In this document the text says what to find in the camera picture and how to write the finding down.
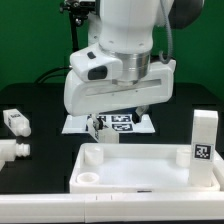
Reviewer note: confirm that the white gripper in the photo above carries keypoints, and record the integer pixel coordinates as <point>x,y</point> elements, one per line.
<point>100,81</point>

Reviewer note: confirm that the white desk tabletop tray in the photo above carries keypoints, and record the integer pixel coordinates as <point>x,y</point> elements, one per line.
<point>133,168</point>

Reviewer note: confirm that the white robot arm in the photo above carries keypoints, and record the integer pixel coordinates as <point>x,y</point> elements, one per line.
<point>143,26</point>

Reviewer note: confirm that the white marker sheet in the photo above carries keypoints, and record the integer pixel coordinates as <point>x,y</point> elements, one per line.
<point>121,123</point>

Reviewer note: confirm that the white front fence bar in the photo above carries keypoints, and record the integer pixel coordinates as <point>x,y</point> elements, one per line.
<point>89,208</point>

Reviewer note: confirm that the white fence bar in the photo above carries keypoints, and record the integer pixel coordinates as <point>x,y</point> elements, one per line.
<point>89,208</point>
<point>219,170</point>

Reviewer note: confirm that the white right fence bar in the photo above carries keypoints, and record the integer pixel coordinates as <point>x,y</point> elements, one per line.
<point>219,170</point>

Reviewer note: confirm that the white obstacle wall left piece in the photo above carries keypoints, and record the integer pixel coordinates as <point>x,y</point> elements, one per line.
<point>10,149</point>

